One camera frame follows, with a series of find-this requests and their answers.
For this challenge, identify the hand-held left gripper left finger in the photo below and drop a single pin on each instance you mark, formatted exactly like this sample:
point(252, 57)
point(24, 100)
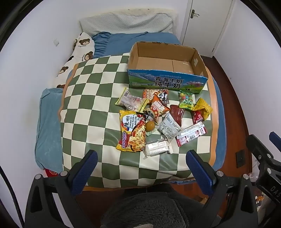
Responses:
point(86, 173)

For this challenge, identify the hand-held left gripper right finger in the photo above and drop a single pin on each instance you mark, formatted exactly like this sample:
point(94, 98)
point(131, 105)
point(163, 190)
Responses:
point(199, 173)

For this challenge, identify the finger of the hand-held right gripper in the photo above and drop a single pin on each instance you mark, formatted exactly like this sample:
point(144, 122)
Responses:
point(256, 145)
point(276, 139)

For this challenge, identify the green bubble gum packet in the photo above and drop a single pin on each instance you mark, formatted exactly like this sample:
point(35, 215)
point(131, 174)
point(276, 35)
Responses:
point(186, 100)

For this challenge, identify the orange sunflower seed packet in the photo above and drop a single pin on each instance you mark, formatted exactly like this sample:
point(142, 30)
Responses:
point(158, 106)

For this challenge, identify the printed cardboard box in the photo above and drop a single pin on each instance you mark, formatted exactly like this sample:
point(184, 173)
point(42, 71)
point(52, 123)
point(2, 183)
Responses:
point(158, 63)

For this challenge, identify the red item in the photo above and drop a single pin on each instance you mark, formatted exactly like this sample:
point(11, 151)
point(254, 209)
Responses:
point(51, 173)

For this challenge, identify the long red white packet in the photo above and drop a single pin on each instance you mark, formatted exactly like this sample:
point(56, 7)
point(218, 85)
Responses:
point(191, 133)

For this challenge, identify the clear white snack packet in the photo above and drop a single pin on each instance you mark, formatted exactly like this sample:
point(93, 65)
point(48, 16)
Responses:
point(157, 148)

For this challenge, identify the grey white snack packet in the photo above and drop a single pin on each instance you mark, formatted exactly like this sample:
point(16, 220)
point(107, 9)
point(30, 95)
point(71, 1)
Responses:
point(169, 127)

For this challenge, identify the small red snack packet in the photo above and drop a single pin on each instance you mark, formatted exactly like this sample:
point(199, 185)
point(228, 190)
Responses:
point(197, 117)

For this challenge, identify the blue cushion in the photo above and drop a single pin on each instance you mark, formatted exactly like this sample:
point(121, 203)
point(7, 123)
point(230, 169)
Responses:
point(49, 127)

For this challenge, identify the grey fleece clothing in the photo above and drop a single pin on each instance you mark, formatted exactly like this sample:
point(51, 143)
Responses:
point(153, 210)

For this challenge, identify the green white checkered blanket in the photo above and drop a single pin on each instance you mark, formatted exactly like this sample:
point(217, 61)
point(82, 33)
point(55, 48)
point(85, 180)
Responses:
point(87, 114)

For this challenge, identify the yellow instant noodle packet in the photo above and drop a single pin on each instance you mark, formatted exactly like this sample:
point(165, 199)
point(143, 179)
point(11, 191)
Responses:
point(131, 131)

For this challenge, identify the dark red snack packet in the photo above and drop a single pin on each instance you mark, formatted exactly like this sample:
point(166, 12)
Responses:
point(177, 114)

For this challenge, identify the yellow snack packet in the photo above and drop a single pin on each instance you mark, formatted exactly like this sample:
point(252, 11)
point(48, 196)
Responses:
point(203, 106)

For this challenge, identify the braised egg packet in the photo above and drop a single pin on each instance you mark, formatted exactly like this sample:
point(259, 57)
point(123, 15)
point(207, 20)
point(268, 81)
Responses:
point(150, 126)

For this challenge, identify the small panda print packet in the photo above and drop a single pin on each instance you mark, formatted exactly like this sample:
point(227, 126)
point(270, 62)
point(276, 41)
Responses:
point(151, 113)

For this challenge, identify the clear nut bar packet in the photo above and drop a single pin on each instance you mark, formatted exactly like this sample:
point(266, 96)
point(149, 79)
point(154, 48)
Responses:
point(130, 101)

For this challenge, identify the large panda print packet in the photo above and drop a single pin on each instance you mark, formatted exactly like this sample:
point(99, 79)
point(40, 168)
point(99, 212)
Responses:
point(162, 95)

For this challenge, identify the orange white snack packet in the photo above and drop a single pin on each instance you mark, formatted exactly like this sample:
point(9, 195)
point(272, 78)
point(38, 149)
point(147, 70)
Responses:
point(146, 93)

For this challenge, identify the bear print pillow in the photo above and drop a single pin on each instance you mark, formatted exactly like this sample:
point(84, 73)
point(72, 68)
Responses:
point(81, 46)

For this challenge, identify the white door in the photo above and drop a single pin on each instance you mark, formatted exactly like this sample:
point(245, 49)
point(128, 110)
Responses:
point(208, 24)

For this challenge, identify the white textured pillow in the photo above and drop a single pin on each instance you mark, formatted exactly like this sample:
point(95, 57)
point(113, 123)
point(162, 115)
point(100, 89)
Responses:
point(125, 23)

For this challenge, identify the dark wall socket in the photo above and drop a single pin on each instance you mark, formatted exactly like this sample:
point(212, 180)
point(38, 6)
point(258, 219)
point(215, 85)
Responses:
point(240, 159)

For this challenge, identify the white wall switch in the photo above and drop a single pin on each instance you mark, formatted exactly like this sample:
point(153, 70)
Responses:
point(56, 42)

